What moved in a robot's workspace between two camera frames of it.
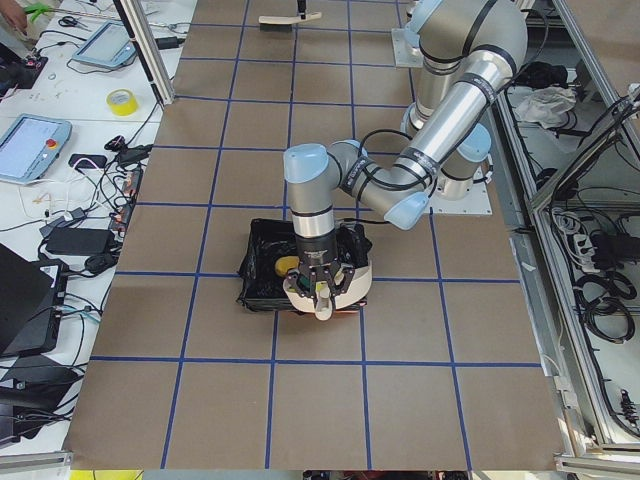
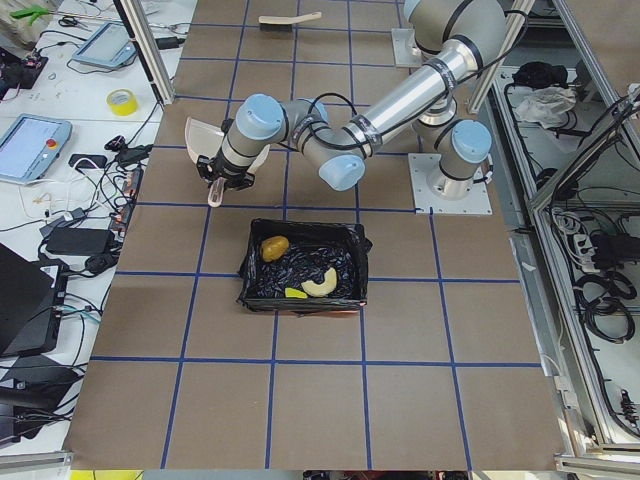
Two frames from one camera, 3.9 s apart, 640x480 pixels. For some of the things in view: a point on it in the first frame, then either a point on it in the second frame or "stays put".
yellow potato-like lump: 285,263 to 273,247
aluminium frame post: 148,49 stays put
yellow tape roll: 122,102 stays put
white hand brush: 282,23 stays put
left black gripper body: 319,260 to 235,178
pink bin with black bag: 262,287 stays put
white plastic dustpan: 324,303 to 203,140
